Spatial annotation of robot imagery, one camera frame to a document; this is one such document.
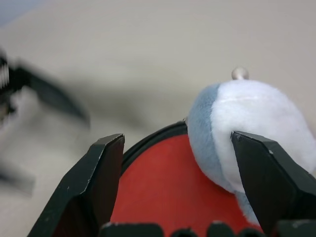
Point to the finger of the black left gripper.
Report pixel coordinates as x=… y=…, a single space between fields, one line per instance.
x=17 y=184

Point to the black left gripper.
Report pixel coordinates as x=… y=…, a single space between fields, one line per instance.
x=7 y=86

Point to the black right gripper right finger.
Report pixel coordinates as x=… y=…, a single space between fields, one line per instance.
x=279 y=177

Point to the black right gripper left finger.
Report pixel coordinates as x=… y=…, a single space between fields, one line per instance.
x=84 y=182

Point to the blue white plush charm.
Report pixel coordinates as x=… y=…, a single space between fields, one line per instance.
x=259 y=111

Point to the red table tennis paddle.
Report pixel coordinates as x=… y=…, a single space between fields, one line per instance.
x=168 y=187

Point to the silver metal charm bead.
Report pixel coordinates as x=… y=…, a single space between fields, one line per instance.
x=239 y=73

